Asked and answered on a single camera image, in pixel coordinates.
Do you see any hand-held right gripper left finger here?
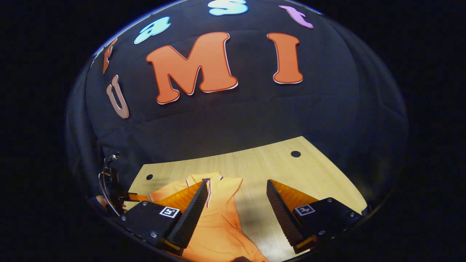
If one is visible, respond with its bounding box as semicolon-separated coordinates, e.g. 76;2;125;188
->
118;179;210;255

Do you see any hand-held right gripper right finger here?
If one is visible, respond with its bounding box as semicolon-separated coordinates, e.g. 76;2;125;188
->
266;179;364;254

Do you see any orange T-shirt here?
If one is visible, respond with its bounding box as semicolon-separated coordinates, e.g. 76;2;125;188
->
149;172;270;262

